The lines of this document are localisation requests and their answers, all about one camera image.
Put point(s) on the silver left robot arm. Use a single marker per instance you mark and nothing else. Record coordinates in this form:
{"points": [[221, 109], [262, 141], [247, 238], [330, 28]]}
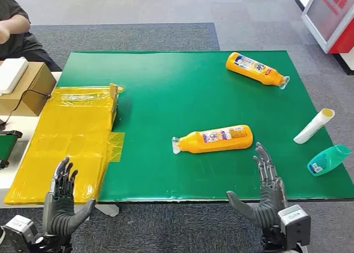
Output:
{"points": [[52, 244]]}

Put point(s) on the brown cardboard box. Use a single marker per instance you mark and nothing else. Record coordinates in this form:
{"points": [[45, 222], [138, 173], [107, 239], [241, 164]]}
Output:
{"points": [[35, 86]]}

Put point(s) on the green and black bin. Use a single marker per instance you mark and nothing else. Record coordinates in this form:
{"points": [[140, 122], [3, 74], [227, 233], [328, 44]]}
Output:
{"points": [[7, 145]]}

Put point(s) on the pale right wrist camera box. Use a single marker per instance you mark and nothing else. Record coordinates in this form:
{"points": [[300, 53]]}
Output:
{"points": [[294, 224]]}

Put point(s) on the person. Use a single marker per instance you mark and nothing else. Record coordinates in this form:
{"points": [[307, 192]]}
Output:
{"points": [[19, 42]]}

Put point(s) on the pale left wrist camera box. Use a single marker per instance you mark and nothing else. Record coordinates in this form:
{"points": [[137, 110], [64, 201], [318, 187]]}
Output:
{"points": [[19, 229]]}

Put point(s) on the white flat device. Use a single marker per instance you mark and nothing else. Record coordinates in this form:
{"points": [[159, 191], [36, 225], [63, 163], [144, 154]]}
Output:
{"points": [[9, 74]]}

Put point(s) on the teal plastic bottle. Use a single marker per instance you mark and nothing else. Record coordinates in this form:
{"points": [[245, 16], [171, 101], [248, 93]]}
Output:
{"points": [[327, 160]]}

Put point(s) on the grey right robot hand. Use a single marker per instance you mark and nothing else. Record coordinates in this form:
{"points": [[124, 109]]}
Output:
{"points": [[269, 200]]}

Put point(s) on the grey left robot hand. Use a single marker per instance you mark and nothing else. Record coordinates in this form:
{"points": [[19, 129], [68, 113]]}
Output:
{"points": [[57, 214]]}

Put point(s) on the white tube bottle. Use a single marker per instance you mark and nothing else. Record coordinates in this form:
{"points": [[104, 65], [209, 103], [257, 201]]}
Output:
{"points": [[312, 127]]}

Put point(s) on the red and white sign stand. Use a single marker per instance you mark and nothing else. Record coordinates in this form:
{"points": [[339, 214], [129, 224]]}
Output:
{"points": [[330, 17]]}

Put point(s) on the orange bottle with clear cap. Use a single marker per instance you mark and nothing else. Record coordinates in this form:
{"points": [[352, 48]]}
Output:
{"points": [[254, 69], [215, 139]]}

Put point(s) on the green table mat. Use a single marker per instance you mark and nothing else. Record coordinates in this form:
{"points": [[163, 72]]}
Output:
{"points": [[179, 105]]}

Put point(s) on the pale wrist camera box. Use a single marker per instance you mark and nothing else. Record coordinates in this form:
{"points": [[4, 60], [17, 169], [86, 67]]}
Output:
{"points": [[294, 224], [19, 229]]}

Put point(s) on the yellow taped cardboard box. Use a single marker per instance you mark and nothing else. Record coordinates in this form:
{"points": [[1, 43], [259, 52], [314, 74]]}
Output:
{"points": [[74, 134]]}

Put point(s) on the white table foot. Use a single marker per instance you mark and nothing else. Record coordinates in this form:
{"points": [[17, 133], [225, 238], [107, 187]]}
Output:
{"points": [[109, 209]]}

